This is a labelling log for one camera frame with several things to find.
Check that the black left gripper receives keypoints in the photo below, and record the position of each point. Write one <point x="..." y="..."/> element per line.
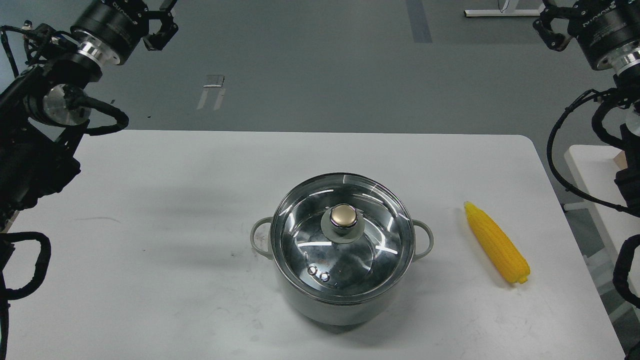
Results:
<point x="121" y="24"/>

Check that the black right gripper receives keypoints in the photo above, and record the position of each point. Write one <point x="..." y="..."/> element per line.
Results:
<point x="607" y="25"/>

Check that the yellow corn cob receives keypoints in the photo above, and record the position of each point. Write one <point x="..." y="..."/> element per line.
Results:
<point x="506" y="258"/>

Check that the glass pot lid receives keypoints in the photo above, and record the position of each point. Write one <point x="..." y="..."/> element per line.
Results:
<point x="342" y="238"/>

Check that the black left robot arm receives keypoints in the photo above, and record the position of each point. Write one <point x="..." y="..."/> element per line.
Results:
<point x="45" y="111"/>

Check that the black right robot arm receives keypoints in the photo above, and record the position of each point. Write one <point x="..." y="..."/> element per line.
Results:
<point x="616" y="123"/>

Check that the stainless steel cooking pot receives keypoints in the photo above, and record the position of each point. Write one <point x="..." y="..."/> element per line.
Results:
<point x="331" y="314"/>

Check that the white table leg base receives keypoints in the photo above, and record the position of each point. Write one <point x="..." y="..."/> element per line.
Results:
<point x="509" y="9"/>

